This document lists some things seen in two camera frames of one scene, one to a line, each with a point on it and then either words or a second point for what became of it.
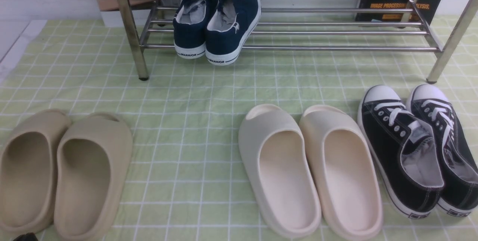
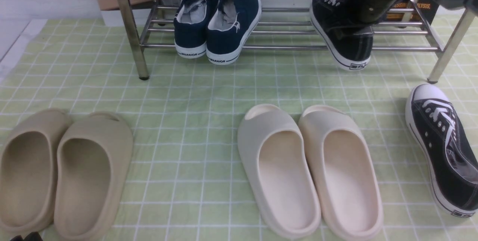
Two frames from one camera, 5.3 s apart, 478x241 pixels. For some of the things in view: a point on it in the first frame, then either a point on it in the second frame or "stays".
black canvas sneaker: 406,149 -> 348,41
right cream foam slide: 343,173 stays
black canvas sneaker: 430,103 stays
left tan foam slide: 28,153 stays
